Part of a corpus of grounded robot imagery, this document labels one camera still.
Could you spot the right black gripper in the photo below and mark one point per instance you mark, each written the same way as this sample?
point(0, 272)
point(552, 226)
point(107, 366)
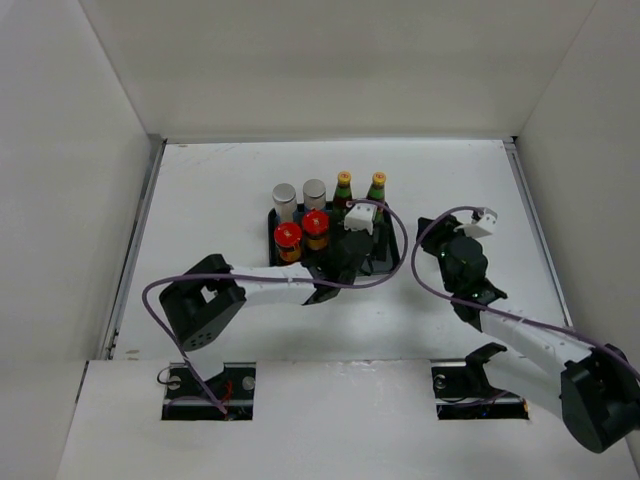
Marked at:
point(437, 230)

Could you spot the yellow cap sauce bottle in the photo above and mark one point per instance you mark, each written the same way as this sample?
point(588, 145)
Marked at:
point(342, 194)
point(376, 191)

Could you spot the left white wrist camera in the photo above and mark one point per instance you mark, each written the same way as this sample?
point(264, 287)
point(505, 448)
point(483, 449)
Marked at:
point(361, 218)

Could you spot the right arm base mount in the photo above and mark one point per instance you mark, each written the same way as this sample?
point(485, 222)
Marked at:
point(462, 390)

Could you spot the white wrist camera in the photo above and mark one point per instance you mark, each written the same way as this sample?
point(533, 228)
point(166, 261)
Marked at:
point(483, 223)
point(361, 218)

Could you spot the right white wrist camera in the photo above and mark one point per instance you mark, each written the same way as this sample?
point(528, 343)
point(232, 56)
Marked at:
point(483, 223)

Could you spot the silver lid white jar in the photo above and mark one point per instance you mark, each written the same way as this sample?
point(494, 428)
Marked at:
point(285, 202)

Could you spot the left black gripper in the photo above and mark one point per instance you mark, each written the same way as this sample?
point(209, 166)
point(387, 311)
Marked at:
point(343, 234)

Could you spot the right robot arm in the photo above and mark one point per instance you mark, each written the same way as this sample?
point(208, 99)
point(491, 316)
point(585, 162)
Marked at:
point(590, 387)

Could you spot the black plastic tray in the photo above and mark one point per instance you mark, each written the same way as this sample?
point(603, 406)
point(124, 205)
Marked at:
point(395, 245)

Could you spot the red lid jar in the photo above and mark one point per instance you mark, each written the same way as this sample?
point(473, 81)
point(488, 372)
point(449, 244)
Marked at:
point(288, 240)
point(316, 226)

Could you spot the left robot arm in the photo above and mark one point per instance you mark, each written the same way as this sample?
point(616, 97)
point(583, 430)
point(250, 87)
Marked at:
point(198, 310)

